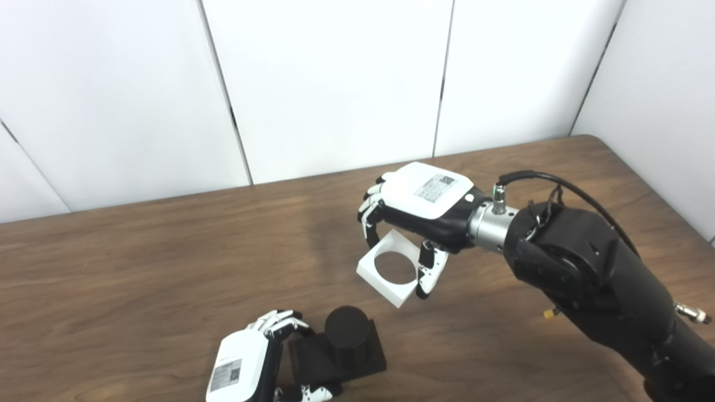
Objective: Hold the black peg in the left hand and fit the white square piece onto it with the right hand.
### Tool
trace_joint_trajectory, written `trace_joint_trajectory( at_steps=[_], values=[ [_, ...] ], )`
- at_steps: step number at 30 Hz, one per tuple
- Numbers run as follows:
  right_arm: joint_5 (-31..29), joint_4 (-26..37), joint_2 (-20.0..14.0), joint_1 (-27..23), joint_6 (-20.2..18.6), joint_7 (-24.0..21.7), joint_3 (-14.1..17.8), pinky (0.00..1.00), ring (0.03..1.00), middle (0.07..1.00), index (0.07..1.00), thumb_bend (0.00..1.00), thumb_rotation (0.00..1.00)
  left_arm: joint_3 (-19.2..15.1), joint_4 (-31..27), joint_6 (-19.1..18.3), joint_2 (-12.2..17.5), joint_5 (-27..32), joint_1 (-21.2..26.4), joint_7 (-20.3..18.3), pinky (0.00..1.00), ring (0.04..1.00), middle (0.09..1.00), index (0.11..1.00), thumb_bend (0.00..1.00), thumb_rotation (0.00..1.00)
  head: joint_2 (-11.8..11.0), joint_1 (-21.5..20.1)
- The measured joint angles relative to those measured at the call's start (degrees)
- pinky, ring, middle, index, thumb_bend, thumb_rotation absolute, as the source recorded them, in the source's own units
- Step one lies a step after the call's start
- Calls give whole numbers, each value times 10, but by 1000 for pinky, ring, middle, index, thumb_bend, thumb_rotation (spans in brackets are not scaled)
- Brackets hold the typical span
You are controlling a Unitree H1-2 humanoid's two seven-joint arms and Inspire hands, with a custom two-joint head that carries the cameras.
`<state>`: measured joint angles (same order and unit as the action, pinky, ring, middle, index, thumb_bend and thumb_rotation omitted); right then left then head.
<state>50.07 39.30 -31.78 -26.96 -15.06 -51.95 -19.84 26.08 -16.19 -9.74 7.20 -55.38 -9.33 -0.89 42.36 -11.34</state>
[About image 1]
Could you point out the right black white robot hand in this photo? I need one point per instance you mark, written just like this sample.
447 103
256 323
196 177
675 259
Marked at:
419 195

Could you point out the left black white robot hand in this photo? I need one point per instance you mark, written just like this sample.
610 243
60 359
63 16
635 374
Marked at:
240 363

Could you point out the white square piece with hole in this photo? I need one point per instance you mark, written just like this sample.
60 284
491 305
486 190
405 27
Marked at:
391 293

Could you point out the black peg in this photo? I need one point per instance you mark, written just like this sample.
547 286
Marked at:
346 335

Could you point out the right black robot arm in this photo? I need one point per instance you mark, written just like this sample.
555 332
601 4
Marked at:
586 268

